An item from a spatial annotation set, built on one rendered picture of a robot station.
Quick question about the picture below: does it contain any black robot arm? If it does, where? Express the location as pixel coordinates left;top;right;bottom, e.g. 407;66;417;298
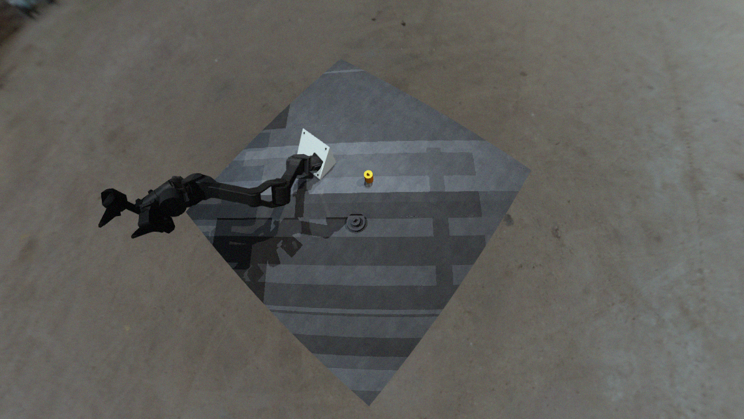
134;153;323;232

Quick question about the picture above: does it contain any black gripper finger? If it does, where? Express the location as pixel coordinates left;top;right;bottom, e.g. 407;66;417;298
131;228;163;239
99;208;121;228

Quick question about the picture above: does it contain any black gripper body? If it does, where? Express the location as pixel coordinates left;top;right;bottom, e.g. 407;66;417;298
101;189;175;234

